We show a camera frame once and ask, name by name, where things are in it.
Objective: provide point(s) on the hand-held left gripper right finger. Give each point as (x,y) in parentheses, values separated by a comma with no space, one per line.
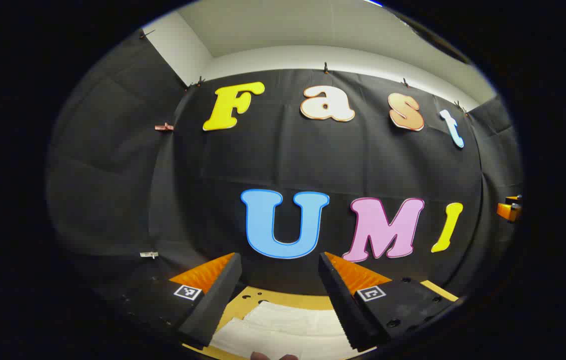
(343,305)

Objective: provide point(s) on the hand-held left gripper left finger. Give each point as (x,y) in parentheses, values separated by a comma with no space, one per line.
(215,305)

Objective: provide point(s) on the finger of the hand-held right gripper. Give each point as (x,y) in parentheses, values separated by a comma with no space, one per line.
(508,211)

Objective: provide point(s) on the white jeans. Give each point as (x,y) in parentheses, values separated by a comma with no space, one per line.
(282,327)

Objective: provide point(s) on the white clip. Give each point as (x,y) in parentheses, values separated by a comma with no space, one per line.
(148,255)

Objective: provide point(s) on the black backdrop cloth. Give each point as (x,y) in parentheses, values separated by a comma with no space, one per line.
(288,160)

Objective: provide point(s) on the copper-coloured clip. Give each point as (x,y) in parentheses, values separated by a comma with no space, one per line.
(164,127)

